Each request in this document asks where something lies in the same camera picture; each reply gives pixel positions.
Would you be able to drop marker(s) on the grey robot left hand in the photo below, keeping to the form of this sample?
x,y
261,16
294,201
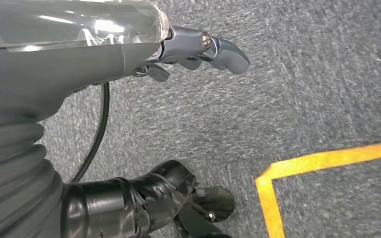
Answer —
x,y
62,59

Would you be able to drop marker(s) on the yellow floor tape rectangle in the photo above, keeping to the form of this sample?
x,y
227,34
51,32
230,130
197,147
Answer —
x,y
272,203

